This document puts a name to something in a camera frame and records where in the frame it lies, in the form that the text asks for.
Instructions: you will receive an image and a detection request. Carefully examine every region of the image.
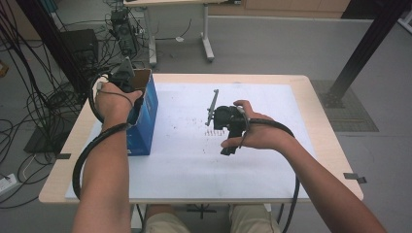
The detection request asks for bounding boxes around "black electronics device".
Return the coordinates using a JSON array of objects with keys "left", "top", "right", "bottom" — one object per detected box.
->
[{"left": 110, "top": 8, "right": 140, "bottom": 57}]

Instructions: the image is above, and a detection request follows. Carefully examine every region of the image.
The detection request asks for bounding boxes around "white paper sheet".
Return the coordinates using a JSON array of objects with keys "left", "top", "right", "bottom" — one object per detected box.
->
[{"left": 64, "top": 82, "right": 317, "bottom": 200}]

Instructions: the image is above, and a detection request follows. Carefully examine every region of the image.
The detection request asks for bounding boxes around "person's right leg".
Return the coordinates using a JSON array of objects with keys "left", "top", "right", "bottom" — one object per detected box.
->
[{"left": 228, "top": 204, "right": 281, "bottom": 233}]

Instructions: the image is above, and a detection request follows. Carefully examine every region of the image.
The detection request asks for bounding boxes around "blue cardboard box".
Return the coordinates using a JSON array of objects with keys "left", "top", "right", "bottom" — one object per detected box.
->
[{"left": 125, "top": 68, "right": 159, "bottom": 157}]

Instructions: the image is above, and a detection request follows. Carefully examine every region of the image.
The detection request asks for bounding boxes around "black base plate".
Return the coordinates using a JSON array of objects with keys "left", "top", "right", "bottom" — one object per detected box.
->
[{"left": 23, "top": 125, "right": 76, "bottom": 154}]

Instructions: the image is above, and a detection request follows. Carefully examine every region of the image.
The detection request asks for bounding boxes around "black metal pole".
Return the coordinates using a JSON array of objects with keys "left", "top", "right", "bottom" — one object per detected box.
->
[{"left": 16, "top": 0, "right": 86, "bottom": 95}]

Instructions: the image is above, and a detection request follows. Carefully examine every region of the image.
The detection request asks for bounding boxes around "bundle of black cables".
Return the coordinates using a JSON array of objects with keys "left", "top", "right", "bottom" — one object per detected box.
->
[{"left": 0, "top": 0, "right": 86, "bottom": 208}]

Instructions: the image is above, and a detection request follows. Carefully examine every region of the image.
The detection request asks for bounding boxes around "white desk with metal legs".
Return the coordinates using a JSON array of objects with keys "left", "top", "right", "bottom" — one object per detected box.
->
[{"left": 122, "top": 0, "right": 242, "bottom": 67}]

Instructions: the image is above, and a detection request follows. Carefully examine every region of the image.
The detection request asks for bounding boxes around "wooden cabinet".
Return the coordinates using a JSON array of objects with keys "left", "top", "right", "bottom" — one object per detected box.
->
[{"left": 208, "top": 0, "right": 351, "bottom": 18}]

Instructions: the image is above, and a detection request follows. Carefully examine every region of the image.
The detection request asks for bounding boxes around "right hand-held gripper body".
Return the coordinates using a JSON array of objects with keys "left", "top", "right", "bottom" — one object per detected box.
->
[{"left": 204, "top": 88, "right": 251, "bottom": 137}]

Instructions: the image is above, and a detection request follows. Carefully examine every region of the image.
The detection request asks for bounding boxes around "black metal frame post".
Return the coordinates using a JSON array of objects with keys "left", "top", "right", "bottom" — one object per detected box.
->
[{"left": 324, "top": 0, "right": 411, "bottom": 110}]

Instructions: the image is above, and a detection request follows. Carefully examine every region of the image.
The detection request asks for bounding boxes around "person's left hand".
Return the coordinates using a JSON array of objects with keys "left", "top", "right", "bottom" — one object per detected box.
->
[{"left": 95, "top": 81, "right": 144, "bottom": 129}]

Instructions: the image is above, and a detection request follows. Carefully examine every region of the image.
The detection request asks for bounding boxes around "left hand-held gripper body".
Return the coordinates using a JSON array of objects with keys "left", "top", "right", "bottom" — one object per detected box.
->
[{"left": 106, "top": 56, "right": 144, "bottom": 95}]

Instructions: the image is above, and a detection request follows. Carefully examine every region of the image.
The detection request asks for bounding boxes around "black equipment case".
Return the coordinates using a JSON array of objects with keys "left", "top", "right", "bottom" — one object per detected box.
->
[{"left": 59, "top": 28, "right": 100, "bottom": 71}]

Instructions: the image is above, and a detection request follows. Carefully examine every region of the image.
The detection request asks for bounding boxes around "person's leg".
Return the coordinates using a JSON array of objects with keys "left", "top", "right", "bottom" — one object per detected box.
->
[
  {"left": 228, "top": 204, "right": 281, "bottom": 233},
  {"left": 144, "top": 204, "right": 192, "bottom": 233}
]

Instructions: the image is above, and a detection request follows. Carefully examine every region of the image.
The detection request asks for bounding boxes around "person's left leg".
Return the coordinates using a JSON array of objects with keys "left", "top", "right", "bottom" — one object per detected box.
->
[{"left": 144, "top": 204, "right": 192, "bottom": 233}]

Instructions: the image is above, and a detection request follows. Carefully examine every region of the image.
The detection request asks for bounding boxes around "white power strip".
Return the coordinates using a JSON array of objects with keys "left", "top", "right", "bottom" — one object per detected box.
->
[{"left": 0, "top": 173, "right": 17, "bottom": 197}]

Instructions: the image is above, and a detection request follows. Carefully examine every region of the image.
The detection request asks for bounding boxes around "right hand-held gripper black cable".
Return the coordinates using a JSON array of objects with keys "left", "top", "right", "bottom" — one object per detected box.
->
[{"left": 249, "top": 117, "right": 300, "bottom": 233}]

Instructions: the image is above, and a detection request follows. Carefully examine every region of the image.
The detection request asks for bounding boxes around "person's right hand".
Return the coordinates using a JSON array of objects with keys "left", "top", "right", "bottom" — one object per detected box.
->
[{"left": 221, "top": 99, "right": 297, "bottom": 151}]

